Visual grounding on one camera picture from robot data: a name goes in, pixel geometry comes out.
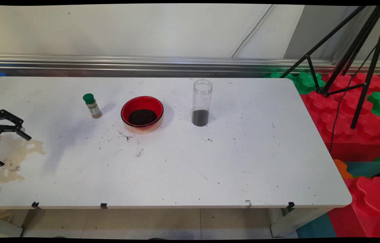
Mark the black seeds batch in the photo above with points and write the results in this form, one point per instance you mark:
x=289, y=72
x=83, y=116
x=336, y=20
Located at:
x=200, y=118

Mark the black seeds heap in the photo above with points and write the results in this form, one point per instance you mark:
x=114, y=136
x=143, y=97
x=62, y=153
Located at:
x=142, y=117

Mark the black tape piece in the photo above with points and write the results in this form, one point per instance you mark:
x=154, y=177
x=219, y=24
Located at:
x=290, y=206
x=35, y=205
x=103, y=206

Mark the orange foam piece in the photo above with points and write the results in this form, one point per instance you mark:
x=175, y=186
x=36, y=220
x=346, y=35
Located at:
x=341, y=168

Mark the red bowl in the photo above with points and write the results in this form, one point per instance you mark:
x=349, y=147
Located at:
x=142, y=102

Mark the black tripod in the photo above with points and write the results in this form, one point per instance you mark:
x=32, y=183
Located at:
x=355, y=47

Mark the clear plastic jar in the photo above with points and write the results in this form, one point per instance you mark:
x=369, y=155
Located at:
x=202, y=98

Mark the grey table leg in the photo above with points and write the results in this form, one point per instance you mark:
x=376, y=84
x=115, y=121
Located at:
x=291, y=221
x=1, y=227

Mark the aluminium wall rail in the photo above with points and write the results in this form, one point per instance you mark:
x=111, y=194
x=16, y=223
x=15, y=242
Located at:
x=75, y=62

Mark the green capped spice bottle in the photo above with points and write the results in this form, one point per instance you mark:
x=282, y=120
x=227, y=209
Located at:
x=92, y=107

